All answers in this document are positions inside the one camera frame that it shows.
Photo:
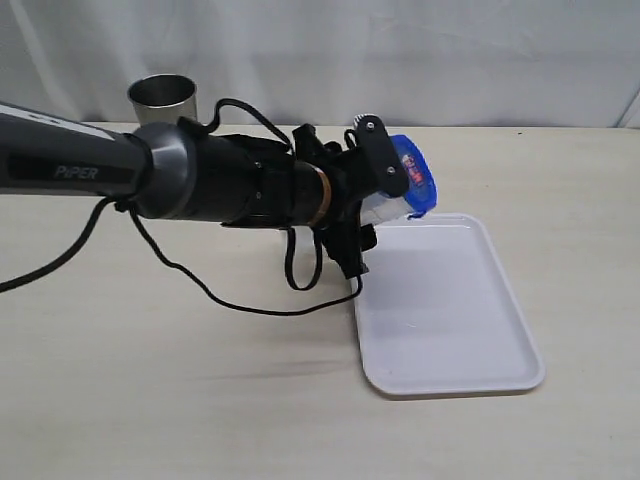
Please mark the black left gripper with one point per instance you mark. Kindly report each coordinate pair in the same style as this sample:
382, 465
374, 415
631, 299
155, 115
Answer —
344, 172

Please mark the blue plastic container lid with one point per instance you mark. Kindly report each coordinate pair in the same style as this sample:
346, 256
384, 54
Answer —
421, 196

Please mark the white rectangular plastic tray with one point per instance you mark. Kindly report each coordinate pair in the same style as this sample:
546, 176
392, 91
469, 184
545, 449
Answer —
437, 316

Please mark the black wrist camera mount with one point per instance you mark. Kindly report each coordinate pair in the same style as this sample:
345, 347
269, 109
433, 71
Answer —
376, 167

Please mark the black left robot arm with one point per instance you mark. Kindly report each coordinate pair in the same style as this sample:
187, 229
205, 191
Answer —
186, 171

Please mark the clear plastic tall container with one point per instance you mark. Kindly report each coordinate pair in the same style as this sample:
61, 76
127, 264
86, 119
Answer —
378, 208

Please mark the white backdrop curtain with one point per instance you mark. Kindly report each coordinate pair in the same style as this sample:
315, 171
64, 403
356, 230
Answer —
441, 63

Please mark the stainless steel cup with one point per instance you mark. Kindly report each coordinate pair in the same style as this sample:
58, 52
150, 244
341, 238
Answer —
163, 98

